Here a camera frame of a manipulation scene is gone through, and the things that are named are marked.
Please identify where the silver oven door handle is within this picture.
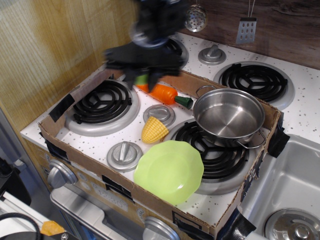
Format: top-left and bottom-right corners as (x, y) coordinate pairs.
(50, 187), (143, 240)

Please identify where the yellow toy corn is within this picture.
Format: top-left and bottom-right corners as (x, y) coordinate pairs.
(141, 116), (169, 144)

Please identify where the silver front stove knob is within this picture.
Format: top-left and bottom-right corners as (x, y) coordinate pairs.
(106, 141), (143, 173)

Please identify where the front left black burner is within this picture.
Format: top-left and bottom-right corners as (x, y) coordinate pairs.
(65, 79), (140, 137)

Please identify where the silver stove knob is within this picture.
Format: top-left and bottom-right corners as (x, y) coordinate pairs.
(198, 44), (227, 66)
(143, 104), (176, 127)
(106, 141), (143, 173)

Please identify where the silver back stove knob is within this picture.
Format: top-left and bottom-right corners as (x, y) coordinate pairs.
(198, 44), (227, 66)

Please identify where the black cable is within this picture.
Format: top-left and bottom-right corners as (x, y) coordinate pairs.
(0, 212), (42, 240)

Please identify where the silver sink drain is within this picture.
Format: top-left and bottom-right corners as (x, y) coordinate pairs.
(263, 208), (320, 240)

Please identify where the orange toy carrot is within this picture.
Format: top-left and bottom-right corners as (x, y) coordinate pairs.
(136, 84), (194, 110)

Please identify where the silver sink basin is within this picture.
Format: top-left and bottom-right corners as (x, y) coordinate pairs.
(241, 135), (320, 240)

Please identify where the front right black burner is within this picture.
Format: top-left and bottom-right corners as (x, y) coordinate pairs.
(164, 119), (257, 196)

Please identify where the hanging metal slotted spatula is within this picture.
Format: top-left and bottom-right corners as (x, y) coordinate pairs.
(236, 0), (257, 45)

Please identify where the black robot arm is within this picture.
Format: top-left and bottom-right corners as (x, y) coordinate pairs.
(104, 0), (189, 90)

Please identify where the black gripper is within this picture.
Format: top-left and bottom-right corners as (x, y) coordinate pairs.
(104, 42), (183, 92)

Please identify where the black device at left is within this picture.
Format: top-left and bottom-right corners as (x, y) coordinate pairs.
(0, 158), (32, 206)

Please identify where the right silver oven knob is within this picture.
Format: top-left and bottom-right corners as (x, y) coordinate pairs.
(142, 216), (180, 240)

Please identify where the left silver oven knob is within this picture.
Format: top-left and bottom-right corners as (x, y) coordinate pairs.
(47, 159), (78, 189)

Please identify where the hanging round metal strainer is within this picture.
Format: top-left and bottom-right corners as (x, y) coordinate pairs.
(184, 0), (208, 33)

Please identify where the silver centre stove knob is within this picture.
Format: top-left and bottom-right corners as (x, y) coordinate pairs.
(143, 104), (176, 127)

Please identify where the orange object at bottom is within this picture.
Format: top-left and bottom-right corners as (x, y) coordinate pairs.
(40, 220), (65, 236)

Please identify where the green plastic plate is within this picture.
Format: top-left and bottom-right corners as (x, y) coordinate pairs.
(133, 140), (204, 205)

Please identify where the green toy broccoli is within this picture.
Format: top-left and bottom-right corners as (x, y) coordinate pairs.
(134, 74), (149, 86)

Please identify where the stainless steel pan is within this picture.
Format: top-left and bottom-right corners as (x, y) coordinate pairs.
(193, 86), (266, 150)

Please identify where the silver oven knob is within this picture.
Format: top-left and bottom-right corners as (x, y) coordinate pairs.
(47, 159), (78, 189)
(142, 216), (180, 240)

